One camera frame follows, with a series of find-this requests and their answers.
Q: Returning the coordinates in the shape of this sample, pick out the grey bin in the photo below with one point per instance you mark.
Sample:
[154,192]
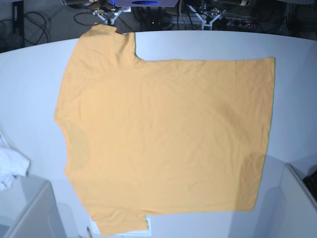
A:
[287,211]
[29,210]

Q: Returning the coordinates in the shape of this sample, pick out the orange T-shirt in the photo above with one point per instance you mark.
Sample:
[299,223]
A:
[161,137]

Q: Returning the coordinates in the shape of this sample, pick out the power strip with cables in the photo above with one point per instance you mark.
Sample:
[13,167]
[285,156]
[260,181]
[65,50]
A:
[216,22]

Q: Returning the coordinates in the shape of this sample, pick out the grey bin left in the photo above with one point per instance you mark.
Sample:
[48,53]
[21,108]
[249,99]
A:
[29,210]

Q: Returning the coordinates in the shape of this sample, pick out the black keyboard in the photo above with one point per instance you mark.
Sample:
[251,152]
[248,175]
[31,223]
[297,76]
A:
[311,183]

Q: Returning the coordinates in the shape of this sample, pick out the white crumpled cloth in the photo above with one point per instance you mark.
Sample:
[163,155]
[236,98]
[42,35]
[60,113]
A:
[13,164]

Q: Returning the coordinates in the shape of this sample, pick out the grey bin right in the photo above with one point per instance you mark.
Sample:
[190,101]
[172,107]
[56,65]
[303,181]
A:
[287,211]

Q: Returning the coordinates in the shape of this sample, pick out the pencil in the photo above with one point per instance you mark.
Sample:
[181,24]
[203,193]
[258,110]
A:
[89,233]

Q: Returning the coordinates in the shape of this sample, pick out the purple box with blue oval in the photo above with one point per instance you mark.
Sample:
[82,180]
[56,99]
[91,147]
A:
[150,3]

